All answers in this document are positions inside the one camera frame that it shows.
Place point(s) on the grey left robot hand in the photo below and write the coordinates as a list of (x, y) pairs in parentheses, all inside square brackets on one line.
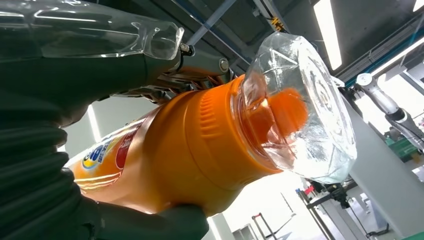
[(82, 76)]

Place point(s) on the orange detergent bottle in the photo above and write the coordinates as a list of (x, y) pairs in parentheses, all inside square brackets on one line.
[(185, 149)]

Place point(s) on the metal hand trolley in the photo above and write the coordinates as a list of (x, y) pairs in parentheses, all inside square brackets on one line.
[(265, 227)]

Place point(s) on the ceiling light panel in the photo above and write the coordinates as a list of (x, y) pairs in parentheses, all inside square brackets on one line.
[(328, 33)]

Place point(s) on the black equipment stand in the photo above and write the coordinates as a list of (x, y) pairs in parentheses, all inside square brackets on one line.
[(334, 195)]

